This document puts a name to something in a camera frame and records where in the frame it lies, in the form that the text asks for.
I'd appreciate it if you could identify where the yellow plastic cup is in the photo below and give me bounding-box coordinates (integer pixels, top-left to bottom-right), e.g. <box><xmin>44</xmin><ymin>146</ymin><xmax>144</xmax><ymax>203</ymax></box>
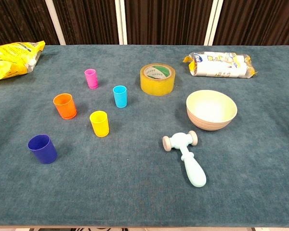
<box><xmin>89</xmin><ymin>110</ymin><xmax>110</xmax><ymax>138</ymax></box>

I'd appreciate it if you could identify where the cream and pink bowl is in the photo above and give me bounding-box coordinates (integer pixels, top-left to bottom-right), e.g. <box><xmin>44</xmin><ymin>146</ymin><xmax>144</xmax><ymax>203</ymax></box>
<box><xmin>185</xmin><ymin>90</ymin><xmax>238</xmax><ymax>131</ymax></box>

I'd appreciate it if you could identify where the dark slatted screen panel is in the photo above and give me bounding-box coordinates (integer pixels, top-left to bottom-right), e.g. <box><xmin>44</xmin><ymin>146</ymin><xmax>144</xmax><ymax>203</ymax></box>
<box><xmin>52</xmin><ymin>0</ymin><xmax>119</xmax><ymax>46</ymax></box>
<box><xmin>213</xmin><ymin>0</ymin><xmax>289</xmax><ymax>47</ymax></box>
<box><xmin>0</xmin><ymin>0</ymin><xmax>60</xmax><ymax>46</ymax></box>
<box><xmin>124</xmin><ymin>0</ymin><xmax>212</xmax><ymax>46</ymax></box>

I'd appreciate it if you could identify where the pink plastic cup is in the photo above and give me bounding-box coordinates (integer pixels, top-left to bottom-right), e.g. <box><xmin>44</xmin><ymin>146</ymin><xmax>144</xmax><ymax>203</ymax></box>
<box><xmin>84</xmin><ymin>68</ymin><xmax>99</xmax><ymax>90</ymax></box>

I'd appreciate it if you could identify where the light blue toy hammer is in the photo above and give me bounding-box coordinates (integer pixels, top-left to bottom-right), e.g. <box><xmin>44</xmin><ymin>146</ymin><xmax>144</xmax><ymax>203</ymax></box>
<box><xmin>162</xmin><ymin>130</ymin><xmax>207</xmax><ymax>188</ymax></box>

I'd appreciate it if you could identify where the white screen frame post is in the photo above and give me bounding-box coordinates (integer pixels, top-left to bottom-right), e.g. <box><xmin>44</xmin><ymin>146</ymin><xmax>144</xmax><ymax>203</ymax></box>
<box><xmin>114</xmin><ymin>0</ymin><xmax>128</xmax><ymax>45</ymax></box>
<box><xmin>203</xmin><ymin>0</ymin><xmax>224</xmax><ymax>46</ymax></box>
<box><xmin>44</xmin><ymin>0</ymin><xmax>66</xmax><ymax>46</ymax></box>

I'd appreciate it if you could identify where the dark blue plastic cup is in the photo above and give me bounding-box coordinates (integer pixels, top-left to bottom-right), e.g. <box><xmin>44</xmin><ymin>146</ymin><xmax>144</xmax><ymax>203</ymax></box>
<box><xmin>27</xmin><ymin>134</ymin><xmax>58</xmax><ymax>165</ymax></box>

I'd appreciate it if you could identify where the teal table cloth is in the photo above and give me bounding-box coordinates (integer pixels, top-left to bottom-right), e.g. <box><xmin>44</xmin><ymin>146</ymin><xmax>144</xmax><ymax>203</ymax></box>
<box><xmin>0</xmin><ymin>44</ymin><xmax>289</xmax><ymax>228</ymax></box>

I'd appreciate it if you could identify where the yellow snack bag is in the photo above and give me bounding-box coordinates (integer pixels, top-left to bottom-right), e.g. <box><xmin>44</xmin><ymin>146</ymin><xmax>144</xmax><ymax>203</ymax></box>
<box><xmin>0</xmin><ymin>40</ymin><xmax>46</xmax><ymax>84</ymax></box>

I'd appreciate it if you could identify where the light blue plastic cup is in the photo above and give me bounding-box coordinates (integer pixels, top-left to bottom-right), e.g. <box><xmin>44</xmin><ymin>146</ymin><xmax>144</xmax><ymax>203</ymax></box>
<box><xmin>112</xmin><ymin>85</ymin><xmax>128</xmax><ymax>109</ymax></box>

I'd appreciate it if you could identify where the white rolls plastic pack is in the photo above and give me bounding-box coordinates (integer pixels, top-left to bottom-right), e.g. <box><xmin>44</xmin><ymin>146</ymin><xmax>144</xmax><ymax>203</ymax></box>
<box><xmin>182</xmin><ymin>51</ymin><xmax>259</xmax><ymax>79</ymax></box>

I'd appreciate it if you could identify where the yellowish packing tape roll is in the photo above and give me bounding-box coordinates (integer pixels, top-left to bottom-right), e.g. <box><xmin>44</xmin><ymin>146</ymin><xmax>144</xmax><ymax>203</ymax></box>
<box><xmin>140</xmin><ymin>63</ymin><xmax>176</xmax><ymax>97</ymax></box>

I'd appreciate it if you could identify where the orange plastic cup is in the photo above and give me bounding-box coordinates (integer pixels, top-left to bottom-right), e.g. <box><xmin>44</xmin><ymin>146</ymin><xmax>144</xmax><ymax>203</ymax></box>
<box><xmin>53</xmin><ymin>93</ymin><xmax>77</xmax><ymax>120</ymax></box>

